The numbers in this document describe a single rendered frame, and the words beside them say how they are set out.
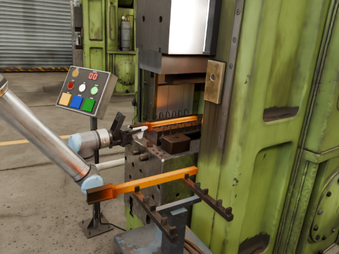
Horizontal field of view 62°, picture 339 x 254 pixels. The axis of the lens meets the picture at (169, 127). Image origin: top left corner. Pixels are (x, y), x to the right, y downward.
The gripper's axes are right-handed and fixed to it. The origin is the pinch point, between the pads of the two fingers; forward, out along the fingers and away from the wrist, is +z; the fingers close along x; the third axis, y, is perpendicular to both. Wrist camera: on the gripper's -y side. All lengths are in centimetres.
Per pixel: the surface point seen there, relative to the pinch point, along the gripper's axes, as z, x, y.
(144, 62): 4.3, -7.9, -30.3
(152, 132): 2.9, 2.7, 3.3
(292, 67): 52, 42, -32
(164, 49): 4.5, 9.3, -38.1
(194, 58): 23.7, 7.7, -33.2
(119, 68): 194, -440, 49
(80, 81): -12, -59, -13
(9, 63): 25, -794, 78
